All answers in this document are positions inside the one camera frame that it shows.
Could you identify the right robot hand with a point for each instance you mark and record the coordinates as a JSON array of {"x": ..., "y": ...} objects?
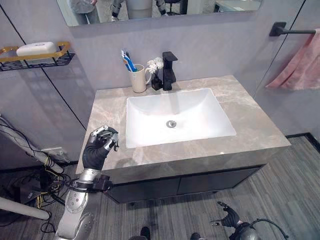
[{"x": 231, "y": 217}]

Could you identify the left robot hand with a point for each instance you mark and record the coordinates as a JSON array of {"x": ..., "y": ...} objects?
[{"x": 93, "y": 155}]

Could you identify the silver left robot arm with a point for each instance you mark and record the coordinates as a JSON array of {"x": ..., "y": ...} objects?
[{"x": 77, "y": 203}]

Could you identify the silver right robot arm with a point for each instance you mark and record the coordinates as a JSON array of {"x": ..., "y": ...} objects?
[{"x": 255, "y": 231}]

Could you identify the chrome sink drain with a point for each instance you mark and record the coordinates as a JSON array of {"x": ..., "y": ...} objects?
[{"x": 171, "y": 123}]

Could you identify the cream ceramic cup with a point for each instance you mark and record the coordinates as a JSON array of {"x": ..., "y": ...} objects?
[{"x": 138, "y": 78}]

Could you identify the white sink basin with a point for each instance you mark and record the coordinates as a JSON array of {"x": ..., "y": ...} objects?
[{"x": 177, "y": 117}]

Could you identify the pink towel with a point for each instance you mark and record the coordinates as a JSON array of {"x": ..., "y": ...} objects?
[{"x": 298, "y": 65}]

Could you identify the black towel bar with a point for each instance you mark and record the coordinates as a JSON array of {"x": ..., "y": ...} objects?
[{"x": 287, "y": 30}]

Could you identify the white power strip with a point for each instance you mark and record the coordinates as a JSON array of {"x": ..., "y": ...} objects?
[{"x": 53, "y": 151}]

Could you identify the dark robot foot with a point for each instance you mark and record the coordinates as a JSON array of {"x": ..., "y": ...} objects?
[
  {"x": 195, "y": 236},
  {"x": 145, "y": 233}
]

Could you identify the dark vanity cabinet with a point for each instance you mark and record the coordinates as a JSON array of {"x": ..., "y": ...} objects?
[{"x": 185, "y": 185}]

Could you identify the grey padded pole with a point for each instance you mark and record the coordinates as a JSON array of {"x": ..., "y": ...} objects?
[{"x": 27, "y": 147}]

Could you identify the blue white toothpaste tube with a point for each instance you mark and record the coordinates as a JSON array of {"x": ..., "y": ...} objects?
[{"x": 126, "y": 61}]

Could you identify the grey marble vanity counter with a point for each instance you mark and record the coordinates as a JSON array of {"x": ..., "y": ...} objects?
[{"x": 242, "y": 117}]

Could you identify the blue toothbrush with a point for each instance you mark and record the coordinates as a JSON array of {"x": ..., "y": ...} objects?
[{"x": 130, "y": 61}]

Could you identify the black reed diffuser with flowers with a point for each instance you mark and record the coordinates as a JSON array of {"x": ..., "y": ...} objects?
[{"x": 156, "y": 72}]

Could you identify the black faucet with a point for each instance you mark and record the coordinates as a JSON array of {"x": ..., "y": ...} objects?
[{"x": 168, "y": 72}]

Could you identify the white soap bar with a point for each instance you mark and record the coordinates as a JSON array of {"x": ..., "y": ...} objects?
[{"x": 36, "y": 49}]

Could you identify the white tube frame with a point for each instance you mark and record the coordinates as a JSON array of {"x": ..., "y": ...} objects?
[{"x": 23, "y": 208}]

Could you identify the black gold wall shelf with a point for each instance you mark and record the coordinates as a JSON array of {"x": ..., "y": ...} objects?
[{"x": 35, "y": 60}]

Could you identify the wall mirror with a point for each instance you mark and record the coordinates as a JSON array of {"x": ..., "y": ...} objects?
[{"x": 160, "y": 10}]

